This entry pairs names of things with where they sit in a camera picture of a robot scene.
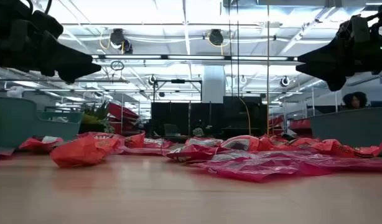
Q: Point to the metal rack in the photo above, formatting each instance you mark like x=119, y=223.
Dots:
x=313, y=99

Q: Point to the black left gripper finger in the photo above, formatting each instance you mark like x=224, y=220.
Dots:
x=66, y=60
x=69, y=78

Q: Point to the teal plastic bin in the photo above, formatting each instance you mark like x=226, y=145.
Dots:
x=13, y=124

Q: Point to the person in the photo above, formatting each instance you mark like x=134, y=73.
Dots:
x=354, y=100

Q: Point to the red Skittles candy pack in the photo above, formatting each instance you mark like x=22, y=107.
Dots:
x=191, y=154
x=35, y=145
x=135, y=140

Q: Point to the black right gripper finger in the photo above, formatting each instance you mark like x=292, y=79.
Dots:
x=336, y=81
x=321, y=60

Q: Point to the dark blue plastic bin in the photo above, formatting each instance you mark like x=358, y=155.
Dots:
x=349, y=130

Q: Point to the red storage bin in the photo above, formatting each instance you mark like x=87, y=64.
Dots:
x=122, y=115
x=300, y=124

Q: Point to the potted succulent plant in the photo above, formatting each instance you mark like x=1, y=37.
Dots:
x=96, y=118

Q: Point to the black gantry frame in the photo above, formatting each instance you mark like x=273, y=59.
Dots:
x=178, y=81

